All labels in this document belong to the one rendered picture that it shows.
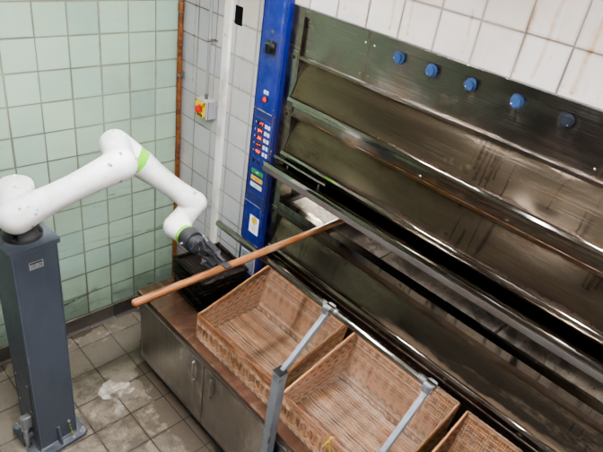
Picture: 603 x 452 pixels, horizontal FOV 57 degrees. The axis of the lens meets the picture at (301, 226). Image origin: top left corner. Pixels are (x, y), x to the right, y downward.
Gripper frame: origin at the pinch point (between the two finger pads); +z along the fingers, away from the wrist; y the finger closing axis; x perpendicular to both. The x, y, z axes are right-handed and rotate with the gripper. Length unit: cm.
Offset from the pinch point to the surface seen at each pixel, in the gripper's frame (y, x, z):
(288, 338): 60, -43, 3
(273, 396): 37, 3, 40
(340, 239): 1, -59, 10
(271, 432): 57, 2, 42
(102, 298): 102, -4, -120
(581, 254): -47, -58, 104
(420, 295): 2, -58, 57
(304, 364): 46, -27, 29
